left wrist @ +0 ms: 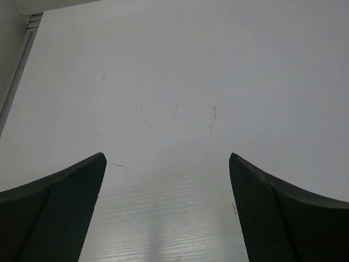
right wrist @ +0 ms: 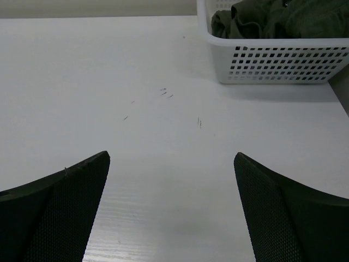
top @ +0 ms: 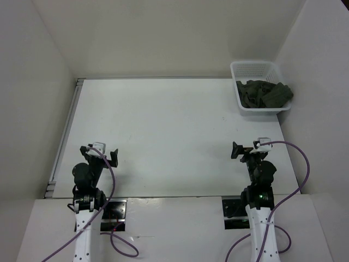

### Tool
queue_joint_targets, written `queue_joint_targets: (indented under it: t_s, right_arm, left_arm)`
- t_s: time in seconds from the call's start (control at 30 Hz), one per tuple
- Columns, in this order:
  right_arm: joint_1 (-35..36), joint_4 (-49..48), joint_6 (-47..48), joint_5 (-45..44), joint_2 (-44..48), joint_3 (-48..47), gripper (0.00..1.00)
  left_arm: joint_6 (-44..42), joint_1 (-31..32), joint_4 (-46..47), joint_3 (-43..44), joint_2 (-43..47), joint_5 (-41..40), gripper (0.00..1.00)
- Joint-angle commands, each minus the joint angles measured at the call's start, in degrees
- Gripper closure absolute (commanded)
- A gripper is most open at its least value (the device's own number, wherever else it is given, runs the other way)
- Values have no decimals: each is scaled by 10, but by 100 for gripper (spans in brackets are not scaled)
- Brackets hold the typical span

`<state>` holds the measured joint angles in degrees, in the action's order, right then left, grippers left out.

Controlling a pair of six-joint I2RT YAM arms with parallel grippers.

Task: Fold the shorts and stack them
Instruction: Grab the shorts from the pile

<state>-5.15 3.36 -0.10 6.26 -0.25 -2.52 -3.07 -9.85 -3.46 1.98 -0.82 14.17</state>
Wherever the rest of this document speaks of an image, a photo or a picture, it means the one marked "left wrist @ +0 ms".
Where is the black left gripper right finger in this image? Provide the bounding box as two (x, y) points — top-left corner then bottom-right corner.
(229, 153), (348, 261)

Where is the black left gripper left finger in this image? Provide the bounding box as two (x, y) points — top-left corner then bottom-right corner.
(1, 152), (107, 261)

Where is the aluminium table edge rail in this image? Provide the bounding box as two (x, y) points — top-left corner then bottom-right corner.
(1, 12), (44, 134)

